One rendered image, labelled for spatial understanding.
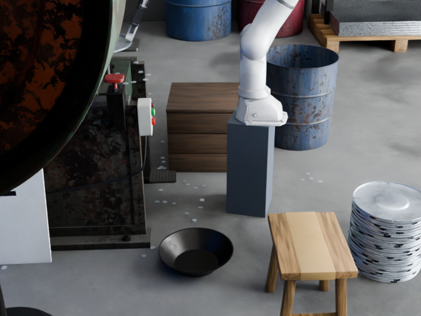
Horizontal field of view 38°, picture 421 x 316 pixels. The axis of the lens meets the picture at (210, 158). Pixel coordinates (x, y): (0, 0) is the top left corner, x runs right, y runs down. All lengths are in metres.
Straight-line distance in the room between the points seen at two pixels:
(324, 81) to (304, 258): 1.45
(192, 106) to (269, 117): 0.56
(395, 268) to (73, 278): 1.24
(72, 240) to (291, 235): 0.99
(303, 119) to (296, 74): 0.26
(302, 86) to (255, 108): 0.69
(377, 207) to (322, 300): 0.40
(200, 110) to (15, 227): 1.04
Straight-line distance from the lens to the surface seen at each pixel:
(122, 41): 2.55
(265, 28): 2.43
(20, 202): 2.49
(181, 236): 2.54
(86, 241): 2.60
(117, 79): 2.19
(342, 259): 1.99
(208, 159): 3.07
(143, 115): 2.32
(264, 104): 2.54
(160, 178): 2.74
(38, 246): 2.55
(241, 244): 2.58
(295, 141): 3.32
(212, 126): 2.99
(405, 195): 2.48
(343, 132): 3.61
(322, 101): 3.28
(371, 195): 2.44
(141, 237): 2.58
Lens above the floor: 1.50
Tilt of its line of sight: 28 degrees down
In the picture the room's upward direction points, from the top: 1 degrees counter-clockwise
